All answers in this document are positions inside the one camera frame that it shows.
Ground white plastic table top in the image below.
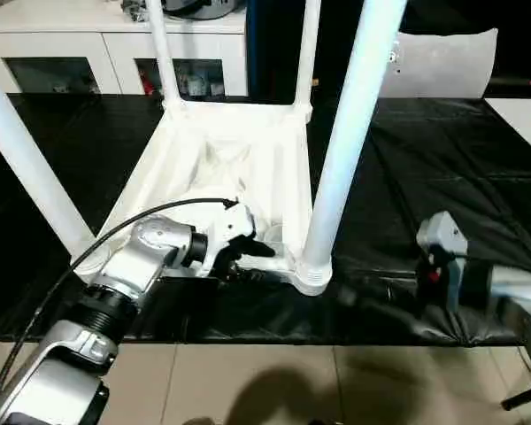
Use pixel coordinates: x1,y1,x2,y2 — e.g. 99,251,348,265
71,99,335,297

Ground black table mat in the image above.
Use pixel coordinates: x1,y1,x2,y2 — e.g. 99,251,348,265
0,92,531,348

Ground white flat board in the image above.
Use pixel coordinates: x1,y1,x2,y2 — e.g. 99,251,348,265
485,97,531,162

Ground grey cushion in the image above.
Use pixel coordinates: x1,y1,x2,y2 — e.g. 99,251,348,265
377,28,500,99

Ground dark items on cabinet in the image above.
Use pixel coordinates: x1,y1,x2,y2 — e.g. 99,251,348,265
120,0,247,21

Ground white glass-door cabinet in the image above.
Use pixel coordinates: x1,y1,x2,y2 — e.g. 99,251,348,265
0,0,249,97

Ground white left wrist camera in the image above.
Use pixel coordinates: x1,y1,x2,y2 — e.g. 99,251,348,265
198,204,259,279

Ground black metal frame leg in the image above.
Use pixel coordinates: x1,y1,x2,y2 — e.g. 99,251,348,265
501,384,531,412

